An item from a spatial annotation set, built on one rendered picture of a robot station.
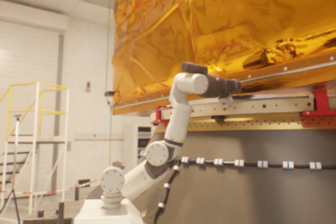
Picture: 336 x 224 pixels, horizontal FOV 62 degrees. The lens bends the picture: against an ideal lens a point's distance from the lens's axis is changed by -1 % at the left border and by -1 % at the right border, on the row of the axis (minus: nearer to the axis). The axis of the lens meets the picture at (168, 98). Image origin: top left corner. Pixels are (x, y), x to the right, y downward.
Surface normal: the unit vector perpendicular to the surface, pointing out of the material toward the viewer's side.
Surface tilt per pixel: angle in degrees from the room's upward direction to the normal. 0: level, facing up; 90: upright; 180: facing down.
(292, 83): 90
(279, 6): 91
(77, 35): 90
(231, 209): 62
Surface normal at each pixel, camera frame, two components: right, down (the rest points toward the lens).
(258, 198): -0.43, -0.57
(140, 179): -0.25, -0.11
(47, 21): 0.58, -0.11
